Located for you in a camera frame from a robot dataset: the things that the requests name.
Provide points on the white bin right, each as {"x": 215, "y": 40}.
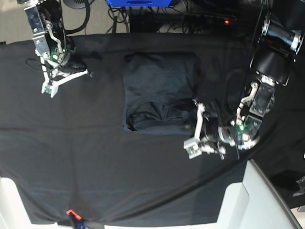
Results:
{"x": 254, "y": 203}

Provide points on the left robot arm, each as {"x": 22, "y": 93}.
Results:
{"x": 281, "y": 38}

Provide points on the black table cloth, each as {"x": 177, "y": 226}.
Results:
{"x": 71, "y": 152}

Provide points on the dark grey T-shirt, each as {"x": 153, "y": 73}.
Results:
{"x": 159, "y": 92}

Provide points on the white bin left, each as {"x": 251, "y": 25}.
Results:
{"x": 13, "y": 214}

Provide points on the black power strip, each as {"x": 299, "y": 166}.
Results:
{"x": 208, "y": 19}

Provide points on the blue box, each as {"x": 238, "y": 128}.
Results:
{"x": 138, "y": 3}

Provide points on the white camera on left wrist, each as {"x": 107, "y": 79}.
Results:
{"x": 192, "y": 147}

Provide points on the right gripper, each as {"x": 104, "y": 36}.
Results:
{"x": 72, "y": 69}

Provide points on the white bin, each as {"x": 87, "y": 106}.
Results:
{"x": 254, "y": 203}
{"x": 13, "y": 214}

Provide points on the round black floor base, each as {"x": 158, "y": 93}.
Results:
{"x": 75, "y": 4}

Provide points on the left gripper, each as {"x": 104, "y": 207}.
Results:
{"x": 208, "y": 125}

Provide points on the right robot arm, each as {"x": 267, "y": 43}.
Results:
{"x": 53, "y": 43}

